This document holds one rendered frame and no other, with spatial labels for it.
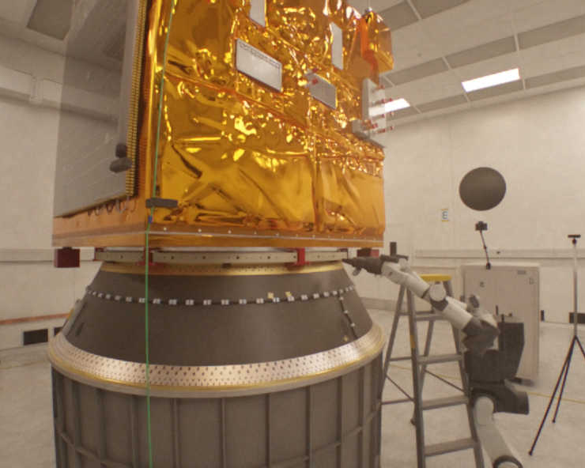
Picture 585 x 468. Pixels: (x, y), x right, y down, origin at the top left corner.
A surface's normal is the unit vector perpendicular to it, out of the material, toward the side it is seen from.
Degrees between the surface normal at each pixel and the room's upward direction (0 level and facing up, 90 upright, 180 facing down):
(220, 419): 90
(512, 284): 90
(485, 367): 101
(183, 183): 90
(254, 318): 62
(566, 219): 90
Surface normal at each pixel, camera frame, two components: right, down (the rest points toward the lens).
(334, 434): 0.62, -0.04
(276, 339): 0.37, -0.51
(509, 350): -0.47, -0.04
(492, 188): -0.64, -0.04
